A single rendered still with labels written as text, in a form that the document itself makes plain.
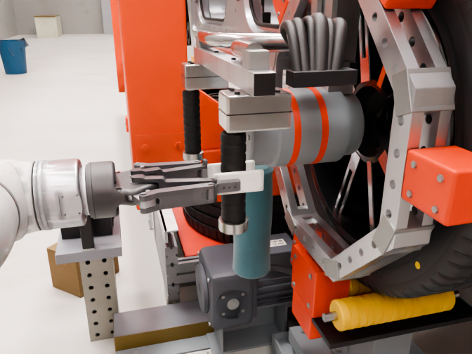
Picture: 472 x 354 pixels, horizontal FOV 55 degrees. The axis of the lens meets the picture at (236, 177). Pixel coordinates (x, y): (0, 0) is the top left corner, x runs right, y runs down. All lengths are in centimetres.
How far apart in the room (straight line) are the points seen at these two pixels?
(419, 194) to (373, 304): 36
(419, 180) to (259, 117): 22
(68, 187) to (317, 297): 56
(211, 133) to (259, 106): 68
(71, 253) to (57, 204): 70
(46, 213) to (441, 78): 52
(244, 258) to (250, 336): 52
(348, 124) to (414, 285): 29
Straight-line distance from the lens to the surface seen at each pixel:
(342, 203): 102
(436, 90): 62
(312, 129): 78
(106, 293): 158
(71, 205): 59
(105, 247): 128
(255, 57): 59
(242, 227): 65
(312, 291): 95
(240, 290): 123
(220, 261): 125
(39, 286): 203
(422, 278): 78
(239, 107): 59
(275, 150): 77
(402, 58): 63
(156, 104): 121
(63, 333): 175
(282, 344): 139
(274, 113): 60
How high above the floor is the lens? 106
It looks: 21 degrees down
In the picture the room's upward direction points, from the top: straight up
